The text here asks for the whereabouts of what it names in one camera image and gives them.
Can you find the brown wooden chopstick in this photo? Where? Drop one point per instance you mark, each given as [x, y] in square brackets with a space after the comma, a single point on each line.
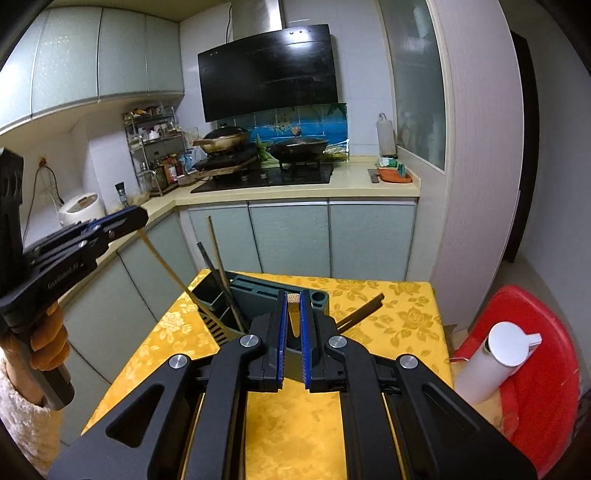
[214, 240]
[292, 304]

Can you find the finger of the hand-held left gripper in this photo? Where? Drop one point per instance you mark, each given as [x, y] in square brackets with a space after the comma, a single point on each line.
[129, 219]
[99, 225]

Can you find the white rice cooker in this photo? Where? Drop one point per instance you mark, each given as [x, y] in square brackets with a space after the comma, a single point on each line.
[81, 210]

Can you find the black gas stove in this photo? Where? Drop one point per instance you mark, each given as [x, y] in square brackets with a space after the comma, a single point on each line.
[268, 177]

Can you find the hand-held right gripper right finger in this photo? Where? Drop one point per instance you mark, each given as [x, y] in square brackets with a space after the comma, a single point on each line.
[304, 350]

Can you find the yellow floral tablecloth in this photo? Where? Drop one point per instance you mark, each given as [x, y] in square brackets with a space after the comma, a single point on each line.
[291, 438]

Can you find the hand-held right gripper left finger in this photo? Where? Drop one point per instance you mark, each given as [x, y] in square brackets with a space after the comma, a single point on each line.
[280, 350]

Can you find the dark green utensil holder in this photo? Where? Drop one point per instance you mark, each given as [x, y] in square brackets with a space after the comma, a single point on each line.
[258, 295]

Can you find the metal spice rack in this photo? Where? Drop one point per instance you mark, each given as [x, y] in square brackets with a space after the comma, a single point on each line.
[152, 152]

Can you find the pale green upper cabinets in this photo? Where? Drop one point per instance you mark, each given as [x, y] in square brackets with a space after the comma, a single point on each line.
[92, 60]

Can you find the black range hood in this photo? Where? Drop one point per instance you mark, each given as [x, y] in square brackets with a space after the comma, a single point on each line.
[268, 74]

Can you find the person's left hand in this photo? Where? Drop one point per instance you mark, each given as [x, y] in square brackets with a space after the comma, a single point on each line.
[48, 341]

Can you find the blue picture backsplash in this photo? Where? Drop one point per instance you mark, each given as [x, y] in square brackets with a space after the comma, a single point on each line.
[277, 124]

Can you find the white plastic jug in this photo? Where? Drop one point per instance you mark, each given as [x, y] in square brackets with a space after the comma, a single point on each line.
[386, 136]

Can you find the light wooden chopstick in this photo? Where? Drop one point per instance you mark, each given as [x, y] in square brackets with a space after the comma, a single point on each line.
[171, 270]

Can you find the person's left forearm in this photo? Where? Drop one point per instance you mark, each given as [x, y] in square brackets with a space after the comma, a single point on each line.
[23, 415]

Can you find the red plastic stool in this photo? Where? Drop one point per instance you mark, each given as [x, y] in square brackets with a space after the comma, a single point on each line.
[545, 378]

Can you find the lidded wok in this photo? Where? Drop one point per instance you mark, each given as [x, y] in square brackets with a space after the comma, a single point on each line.
[224, 137]

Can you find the black wok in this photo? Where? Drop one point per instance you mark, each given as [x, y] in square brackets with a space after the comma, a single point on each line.
[298, 148]

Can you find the frosted glass door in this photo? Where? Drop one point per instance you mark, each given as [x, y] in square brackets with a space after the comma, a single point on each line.
[411, 83]

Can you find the orange dish tray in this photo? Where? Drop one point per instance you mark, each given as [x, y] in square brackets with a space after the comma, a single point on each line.
[392, 175]

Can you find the dark wooden chopstick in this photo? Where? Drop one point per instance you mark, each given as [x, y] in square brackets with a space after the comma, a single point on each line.
[209, 263]
[364, 310]

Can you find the white kettle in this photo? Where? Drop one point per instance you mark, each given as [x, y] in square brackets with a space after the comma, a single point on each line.
[494, 364]

